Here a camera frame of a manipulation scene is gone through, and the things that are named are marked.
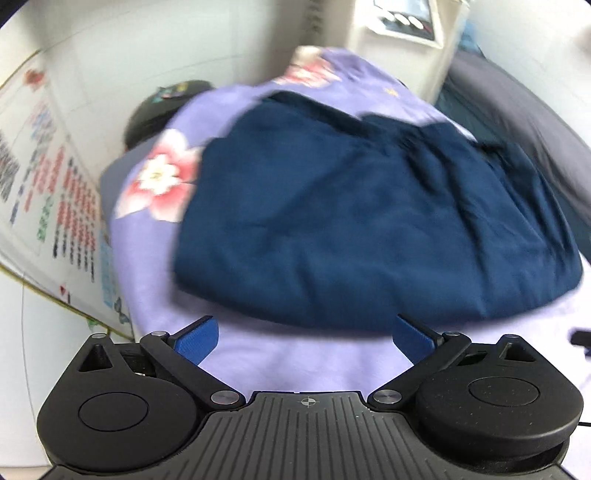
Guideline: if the black round stool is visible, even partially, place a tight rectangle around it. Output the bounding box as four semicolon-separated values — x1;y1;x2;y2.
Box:
123;80;214;150

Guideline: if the grey blanket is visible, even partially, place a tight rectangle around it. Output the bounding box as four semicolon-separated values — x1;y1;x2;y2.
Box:
438;51;590;221

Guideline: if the wall poster with text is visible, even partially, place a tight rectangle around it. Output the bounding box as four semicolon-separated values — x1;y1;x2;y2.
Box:
1;51;133;338

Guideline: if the lavender floral bed sheet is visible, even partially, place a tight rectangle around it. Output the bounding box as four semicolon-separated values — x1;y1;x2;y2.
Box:
108;44;591;398

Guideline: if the white appliance with control panel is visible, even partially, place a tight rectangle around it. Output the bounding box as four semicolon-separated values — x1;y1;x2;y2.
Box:
299;0;472;105

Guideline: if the navy blue padded jacket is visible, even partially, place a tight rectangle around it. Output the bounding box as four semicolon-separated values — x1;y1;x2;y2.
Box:
173;92;583;331

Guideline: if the teal bed cover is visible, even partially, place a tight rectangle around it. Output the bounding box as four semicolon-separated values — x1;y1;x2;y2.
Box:
458;21;485;58

